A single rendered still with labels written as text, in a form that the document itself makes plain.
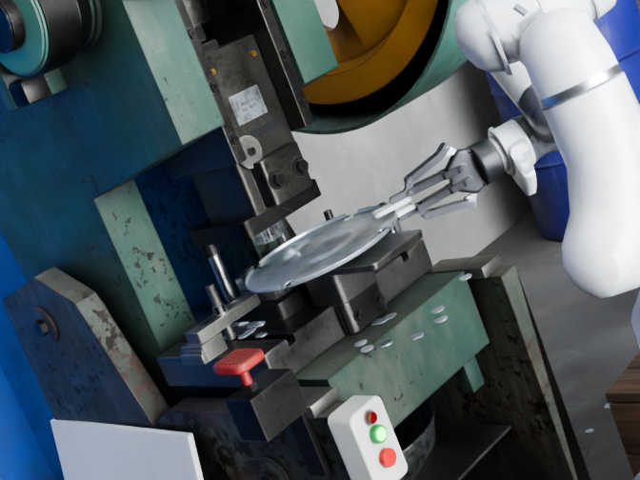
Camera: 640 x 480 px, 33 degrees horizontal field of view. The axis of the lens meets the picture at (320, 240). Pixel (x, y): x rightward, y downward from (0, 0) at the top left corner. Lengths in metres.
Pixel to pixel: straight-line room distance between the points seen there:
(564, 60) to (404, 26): 0.69
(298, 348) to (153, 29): 0.56
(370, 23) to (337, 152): 1.67
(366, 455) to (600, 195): 0.53
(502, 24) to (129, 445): 1.08
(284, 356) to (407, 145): 2.32
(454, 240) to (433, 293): 2.25
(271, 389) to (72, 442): 0.75
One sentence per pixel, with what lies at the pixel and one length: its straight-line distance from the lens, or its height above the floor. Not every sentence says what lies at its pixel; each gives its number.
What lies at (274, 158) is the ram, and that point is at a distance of 1.83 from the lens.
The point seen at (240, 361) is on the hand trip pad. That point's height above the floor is 0.76.
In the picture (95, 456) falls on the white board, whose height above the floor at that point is 0.52.
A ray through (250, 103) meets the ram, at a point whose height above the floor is 1.07.
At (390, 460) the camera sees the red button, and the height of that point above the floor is 0.54.
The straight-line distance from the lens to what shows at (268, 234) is 1.92.
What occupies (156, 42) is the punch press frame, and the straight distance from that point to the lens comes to 1.70.
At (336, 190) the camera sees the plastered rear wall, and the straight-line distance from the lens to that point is 3.71.
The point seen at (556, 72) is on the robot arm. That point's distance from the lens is 1.36.
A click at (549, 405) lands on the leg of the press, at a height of 0.35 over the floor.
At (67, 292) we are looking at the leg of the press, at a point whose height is 0.86.
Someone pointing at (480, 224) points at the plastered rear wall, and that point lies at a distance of 4.28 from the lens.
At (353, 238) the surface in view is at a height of 0.80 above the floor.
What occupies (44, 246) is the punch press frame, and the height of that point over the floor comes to 0.94.
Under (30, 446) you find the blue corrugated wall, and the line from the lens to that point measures 2.96.
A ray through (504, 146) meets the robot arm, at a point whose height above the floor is 0.84.
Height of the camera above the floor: 1.24
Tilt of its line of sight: 13 degrees down
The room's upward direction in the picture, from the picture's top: 22 degrees counter-clockwise
